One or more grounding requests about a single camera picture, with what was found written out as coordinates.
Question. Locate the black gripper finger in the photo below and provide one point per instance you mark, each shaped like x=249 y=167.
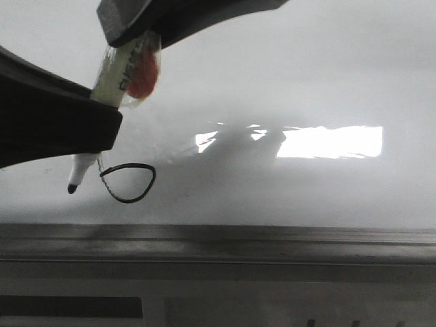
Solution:
x=173 y=20
x=44 y=115

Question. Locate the red round magnet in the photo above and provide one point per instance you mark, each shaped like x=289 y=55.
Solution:
x=145 y=75

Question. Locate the white black whiteboard marker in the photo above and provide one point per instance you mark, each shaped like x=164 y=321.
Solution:
x=118 y=68

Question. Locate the black handwritten number six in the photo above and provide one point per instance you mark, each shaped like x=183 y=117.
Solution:
x=106 y=171

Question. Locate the white whiteboard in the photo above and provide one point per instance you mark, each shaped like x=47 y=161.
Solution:
x=320 y=113

